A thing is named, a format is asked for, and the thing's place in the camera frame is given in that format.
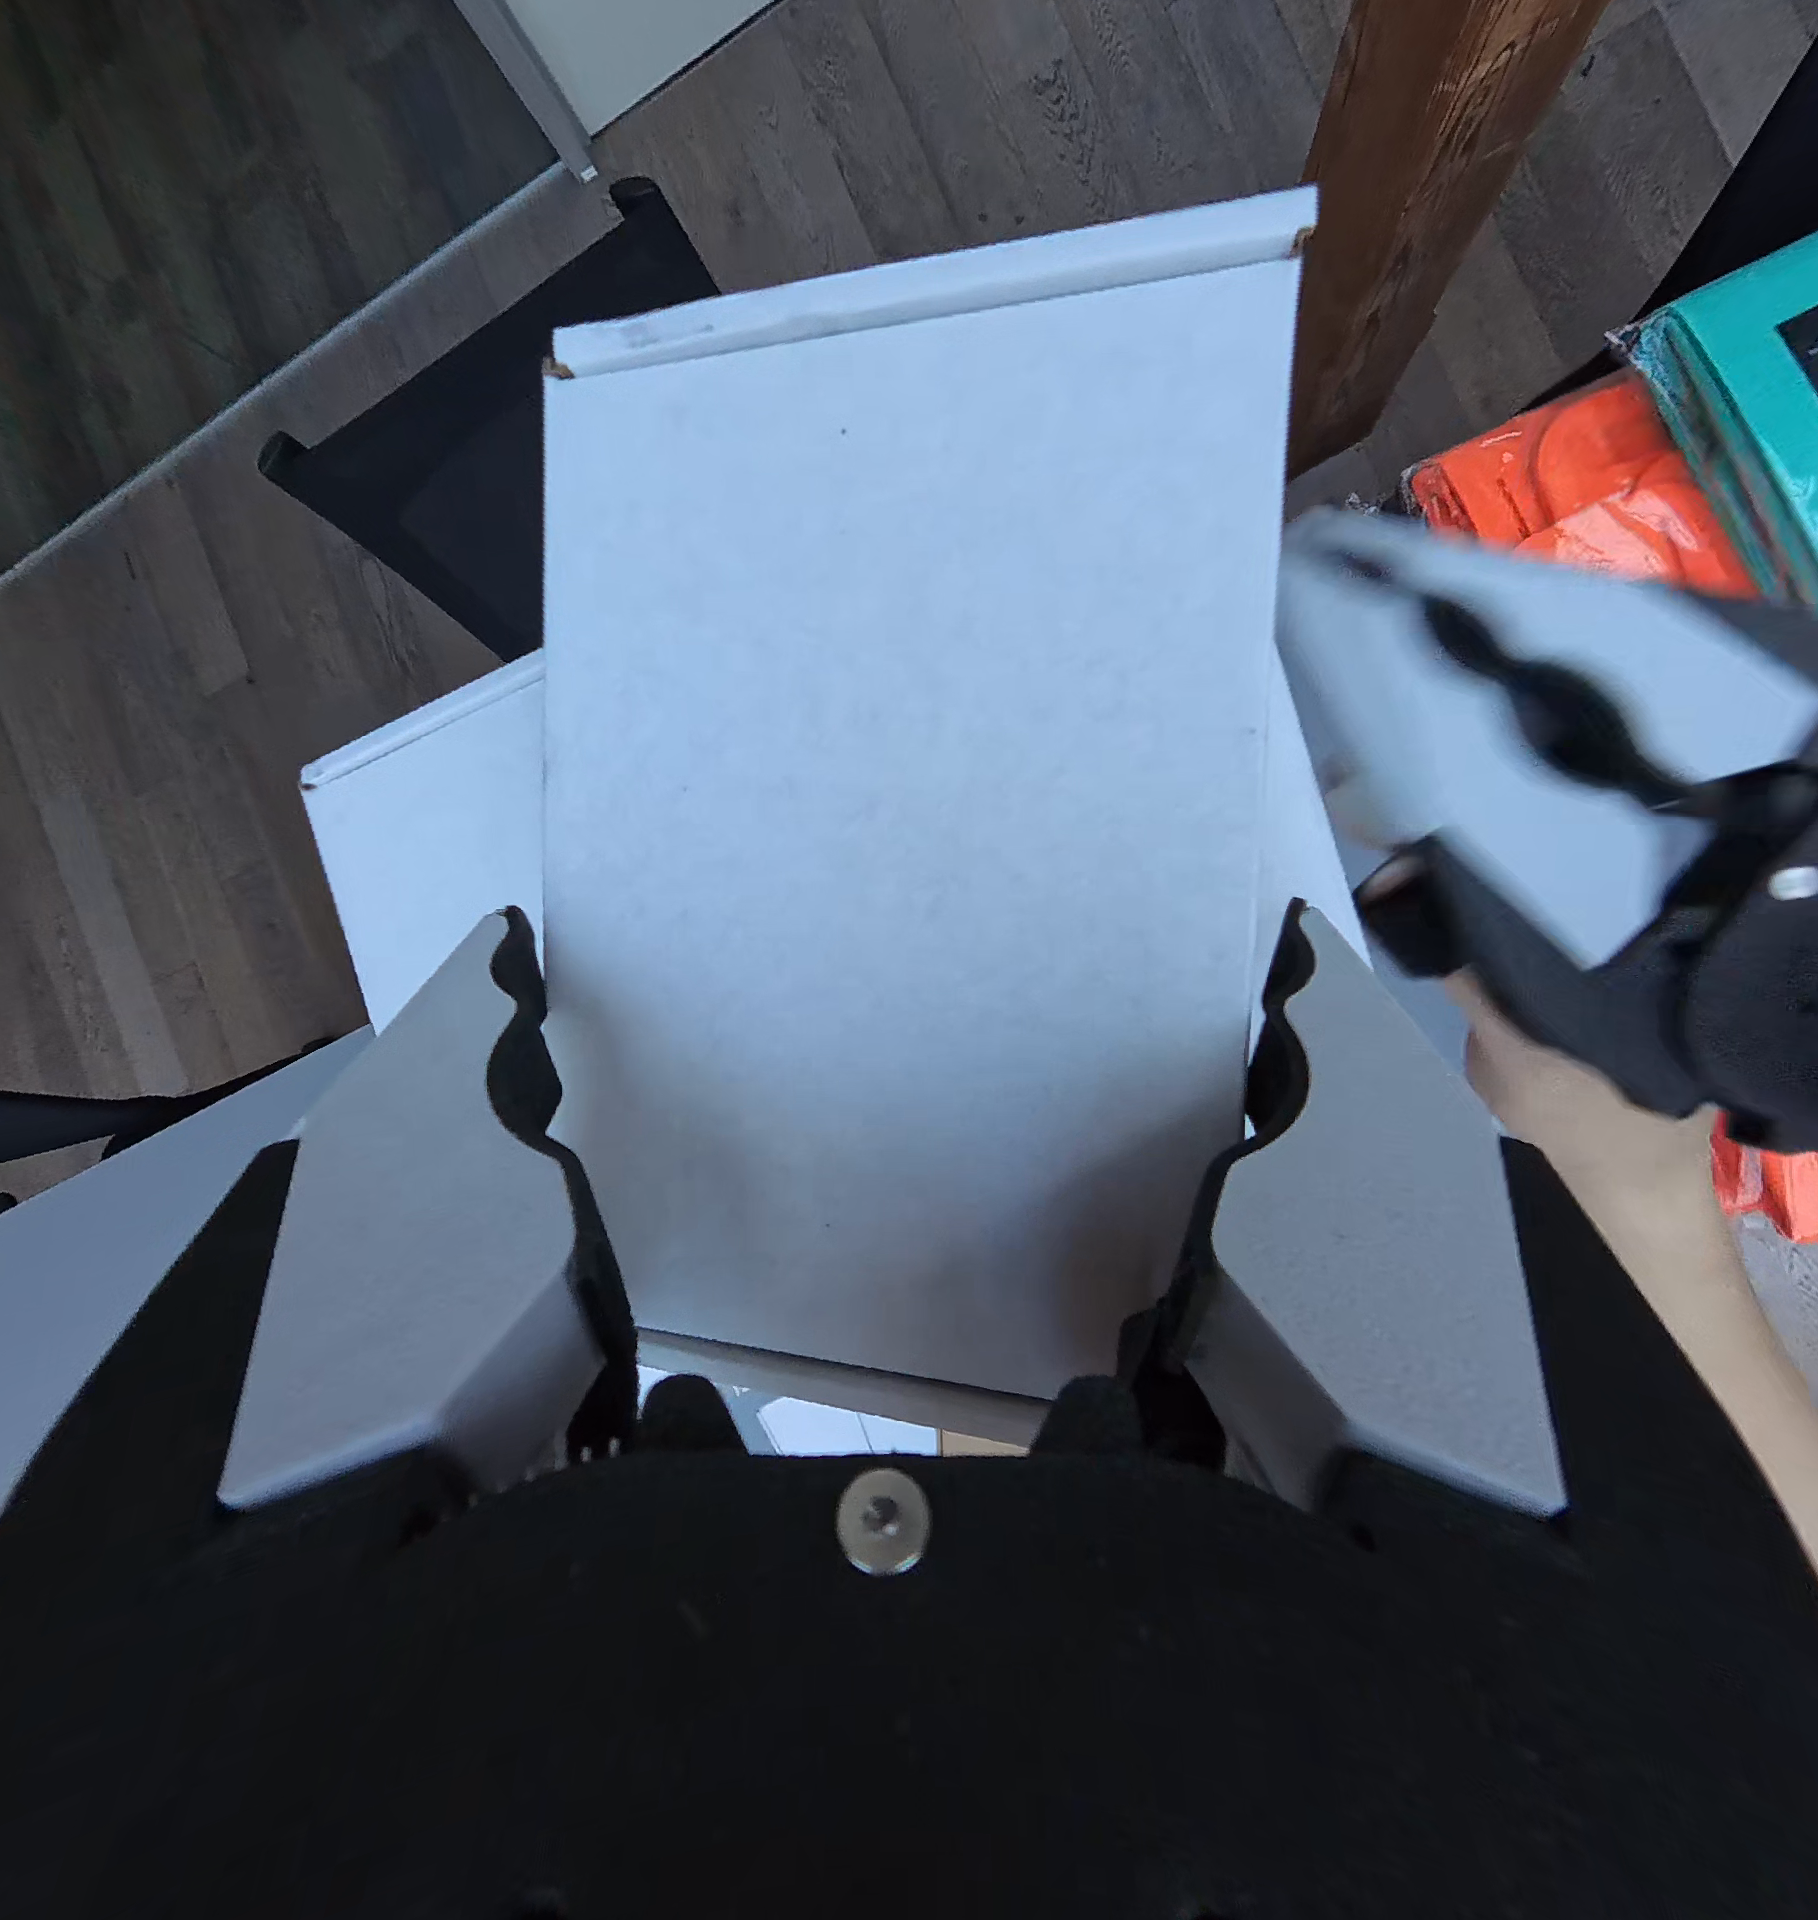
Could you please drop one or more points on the black mesh chair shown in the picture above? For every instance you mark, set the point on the black mesh chair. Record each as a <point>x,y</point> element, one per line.
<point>460,495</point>

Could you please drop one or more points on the white cardboard box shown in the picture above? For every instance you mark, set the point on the white cardboard box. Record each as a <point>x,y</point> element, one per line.
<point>895,780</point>
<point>1300,854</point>
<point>430,840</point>

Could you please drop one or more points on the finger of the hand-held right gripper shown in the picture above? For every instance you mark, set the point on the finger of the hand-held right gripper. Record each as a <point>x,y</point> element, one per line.
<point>1660,659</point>
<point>1540,840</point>

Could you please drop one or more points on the wooden pillar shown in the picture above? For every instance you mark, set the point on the wooden pillar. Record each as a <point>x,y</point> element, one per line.
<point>1433,194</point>

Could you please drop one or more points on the person's right forearm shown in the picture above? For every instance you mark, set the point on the person's right forearm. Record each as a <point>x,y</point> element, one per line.
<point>1675,1244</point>

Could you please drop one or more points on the stack of wrapped coloured cloths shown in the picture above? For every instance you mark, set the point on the stack of wrapped coloured cloths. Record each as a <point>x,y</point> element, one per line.
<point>1629,495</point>

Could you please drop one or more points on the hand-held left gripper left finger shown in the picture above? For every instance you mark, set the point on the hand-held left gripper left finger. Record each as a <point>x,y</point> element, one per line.
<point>399,1305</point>

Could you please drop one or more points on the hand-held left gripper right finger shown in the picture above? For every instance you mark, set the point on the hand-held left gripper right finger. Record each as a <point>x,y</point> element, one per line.
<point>1389,1305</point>

